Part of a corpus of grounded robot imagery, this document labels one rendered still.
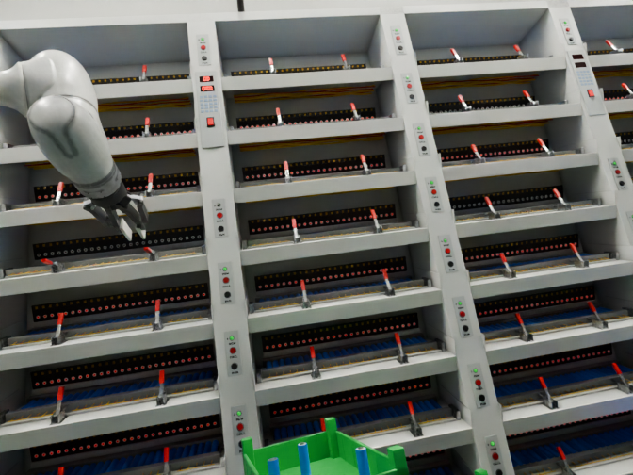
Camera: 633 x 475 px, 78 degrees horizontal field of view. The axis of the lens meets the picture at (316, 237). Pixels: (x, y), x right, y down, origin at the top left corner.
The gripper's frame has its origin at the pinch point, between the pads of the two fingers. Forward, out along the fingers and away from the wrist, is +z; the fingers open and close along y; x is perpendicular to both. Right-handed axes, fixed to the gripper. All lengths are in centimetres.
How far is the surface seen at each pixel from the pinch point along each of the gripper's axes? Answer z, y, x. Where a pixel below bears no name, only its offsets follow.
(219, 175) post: 9.6, 22.1, 22.0
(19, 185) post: 22, -44, 35
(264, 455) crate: -2, 28, -57
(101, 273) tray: 16.6, -13.9, -3.7
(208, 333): 21.7, 14.6, -24.1
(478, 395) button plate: 27, 90, -53
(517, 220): 15, 118, -3
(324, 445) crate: 1, 41, -57
